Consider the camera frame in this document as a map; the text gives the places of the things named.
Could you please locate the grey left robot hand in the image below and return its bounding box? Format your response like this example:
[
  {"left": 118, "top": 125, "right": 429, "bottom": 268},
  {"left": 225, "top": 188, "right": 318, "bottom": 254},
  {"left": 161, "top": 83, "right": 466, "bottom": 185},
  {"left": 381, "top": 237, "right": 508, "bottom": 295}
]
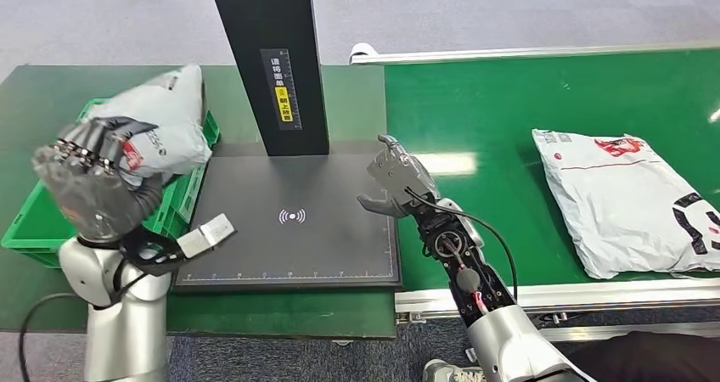
[{"left": 31, "top": 115, "right": 167, "bottom": 244}]

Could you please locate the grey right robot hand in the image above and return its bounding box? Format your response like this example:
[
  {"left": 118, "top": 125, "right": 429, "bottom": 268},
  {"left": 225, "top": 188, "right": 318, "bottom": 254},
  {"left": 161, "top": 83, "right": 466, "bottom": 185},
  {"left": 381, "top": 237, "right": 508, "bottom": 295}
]
[{"left": 356, "top": 134, "right": 442, "bottom": 219}]

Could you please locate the grey package with red print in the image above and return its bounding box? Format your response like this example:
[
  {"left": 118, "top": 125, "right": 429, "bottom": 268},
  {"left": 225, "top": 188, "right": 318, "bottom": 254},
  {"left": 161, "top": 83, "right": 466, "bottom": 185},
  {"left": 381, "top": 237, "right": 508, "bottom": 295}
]
[{"left": 82, "top": 64, "right": 214, "bottom": 190}]

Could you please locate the green conveyor belt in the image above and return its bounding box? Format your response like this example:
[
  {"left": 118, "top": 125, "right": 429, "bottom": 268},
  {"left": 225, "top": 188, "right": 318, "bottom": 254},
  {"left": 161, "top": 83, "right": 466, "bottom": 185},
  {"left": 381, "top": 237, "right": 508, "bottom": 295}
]
[{"left": 383, "top": 48, "right": 720, "bottom": 292}]

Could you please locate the white package red black print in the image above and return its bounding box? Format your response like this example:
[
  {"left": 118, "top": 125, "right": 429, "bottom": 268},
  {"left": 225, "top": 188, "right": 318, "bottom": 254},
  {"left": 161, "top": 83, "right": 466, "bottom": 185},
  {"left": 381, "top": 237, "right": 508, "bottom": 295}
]
[{"left": 531, "top": 128, "right": 720, "bottom": 281}]

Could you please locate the green plastic crate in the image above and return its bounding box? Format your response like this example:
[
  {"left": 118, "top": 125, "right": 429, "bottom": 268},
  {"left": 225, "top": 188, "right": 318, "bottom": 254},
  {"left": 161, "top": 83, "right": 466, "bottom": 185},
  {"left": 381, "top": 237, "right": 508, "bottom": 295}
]
[{"left": 1, "top": 97, "right": 221, "bottom": 270}]

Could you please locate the clear crate label holder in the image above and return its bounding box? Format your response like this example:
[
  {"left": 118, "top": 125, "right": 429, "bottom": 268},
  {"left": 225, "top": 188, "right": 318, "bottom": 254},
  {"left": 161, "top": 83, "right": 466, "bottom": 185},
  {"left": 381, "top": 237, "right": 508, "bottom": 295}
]
[{"left": 176, "top": 164, "right": 207, "bottom": 224}]

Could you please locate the black and yellow column label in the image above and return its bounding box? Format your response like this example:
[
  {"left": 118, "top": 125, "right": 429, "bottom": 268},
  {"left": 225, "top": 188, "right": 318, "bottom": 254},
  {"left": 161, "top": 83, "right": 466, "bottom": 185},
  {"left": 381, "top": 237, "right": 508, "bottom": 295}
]
[{"left": 259, "top": 48, "right": 304, "bottom": 132}]

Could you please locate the person's grey shoe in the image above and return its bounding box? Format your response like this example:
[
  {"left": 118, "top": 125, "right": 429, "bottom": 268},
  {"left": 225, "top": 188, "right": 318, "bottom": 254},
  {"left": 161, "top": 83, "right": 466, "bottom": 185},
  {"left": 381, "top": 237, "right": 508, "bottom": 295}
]
[{"left": 422, "top": 359, "right": 488, "bottom": 382}]

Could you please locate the black scanner column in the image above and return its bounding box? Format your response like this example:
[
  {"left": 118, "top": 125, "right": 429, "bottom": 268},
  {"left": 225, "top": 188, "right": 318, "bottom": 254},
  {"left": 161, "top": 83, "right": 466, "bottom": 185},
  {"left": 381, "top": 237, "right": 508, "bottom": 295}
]
[{"left": 205, "top": 0, "right": 331, "bottom": 158}]

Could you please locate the person's leg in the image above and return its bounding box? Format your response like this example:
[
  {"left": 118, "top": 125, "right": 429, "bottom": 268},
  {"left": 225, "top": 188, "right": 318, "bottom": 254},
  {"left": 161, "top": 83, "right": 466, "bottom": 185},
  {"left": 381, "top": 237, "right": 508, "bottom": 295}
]
[{"left": 566, "top": 330, "right": 720, "bottom": 382}]

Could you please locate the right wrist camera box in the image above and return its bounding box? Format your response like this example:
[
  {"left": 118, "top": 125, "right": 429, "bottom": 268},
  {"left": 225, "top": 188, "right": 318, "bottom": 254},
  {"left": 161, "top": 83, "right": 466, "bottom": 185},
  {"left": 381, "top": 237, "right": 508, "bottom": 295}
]
[{"left": 368, "top": 146, "right": 441, "bottom": 203}]

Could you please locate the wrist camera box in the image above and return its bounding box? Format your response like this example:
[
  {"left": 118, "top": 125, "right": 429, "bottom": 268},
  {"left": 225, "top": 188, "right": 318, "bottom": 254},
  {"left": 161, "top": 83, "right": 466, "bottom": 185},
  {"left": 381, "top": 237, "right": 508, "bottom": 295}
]
[
  {"left": 368, "top": 146, "right": 441, "bottom": 203},
  {"left": 176, "top": 212, "right": 237, "bottom": 261}
]

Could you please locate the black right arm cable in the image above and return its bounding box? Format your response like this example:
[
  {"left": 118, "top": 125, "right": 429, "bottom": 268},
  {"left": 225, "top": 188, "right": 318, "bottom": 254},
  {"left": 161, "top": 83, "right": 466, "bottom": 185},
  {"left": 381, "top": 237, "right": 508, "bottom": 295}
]
[{"left": 403, "top": 186, "right": 519, "bottom": 303}]

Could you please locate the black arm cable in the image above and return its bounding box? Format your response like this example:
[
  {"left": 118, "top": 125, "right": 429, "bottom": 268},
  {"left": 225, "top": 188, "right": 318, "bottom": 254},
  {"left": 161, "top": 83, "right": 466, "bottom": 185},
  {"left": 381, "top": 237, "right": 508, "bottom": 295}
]
[
  {"left": 403, "top": 186, "right": 519, "bottom": 303},
  {"left": 18, "top": 292, "right": 81, "bottom": 382}
]

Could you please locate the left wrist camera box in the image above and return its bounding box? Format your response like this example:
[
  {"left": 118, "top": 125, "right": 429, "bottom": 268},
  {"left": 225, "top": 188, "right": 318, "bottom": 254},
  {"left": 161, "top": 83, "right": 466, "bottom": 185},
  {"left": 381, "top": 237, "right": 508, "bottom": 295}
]
[{"left": 176, "top": 212, "right": 237, "bottom": 261}]

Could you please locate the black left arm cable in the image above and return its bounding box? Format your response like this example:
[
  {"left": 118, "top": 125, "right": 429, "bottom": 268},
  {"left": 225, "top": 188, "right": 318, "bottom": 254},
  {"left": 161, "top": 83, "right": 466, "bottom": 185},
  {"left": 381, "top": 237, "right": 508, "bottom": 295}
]
[{"left": 18, "top": 292, "right": 81, "bottom": 382}]

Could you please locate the aluminium conveyor frame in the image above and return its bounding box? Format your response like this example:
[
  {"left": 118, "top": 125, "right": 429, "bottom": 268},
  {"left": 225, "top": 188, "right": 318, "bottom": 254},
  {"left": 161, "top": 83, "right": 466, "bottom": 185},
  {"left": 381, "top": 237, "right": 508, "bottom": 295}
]
[{"left": 347, "top": 40, "right": 720, "bottom": 344}]

